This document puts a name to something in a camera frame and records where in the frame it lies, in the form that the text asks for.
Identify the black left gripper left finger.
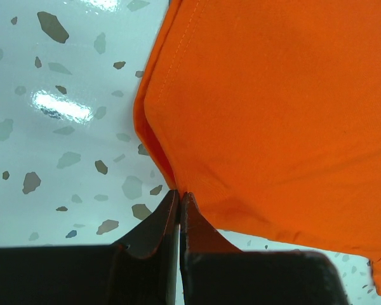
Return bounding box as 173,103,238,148
0,191,179,304

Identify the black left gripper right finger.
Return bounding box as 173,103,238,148
180,193,348,305

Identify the orange t shirt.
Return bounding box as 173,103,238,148
133,1,381,295

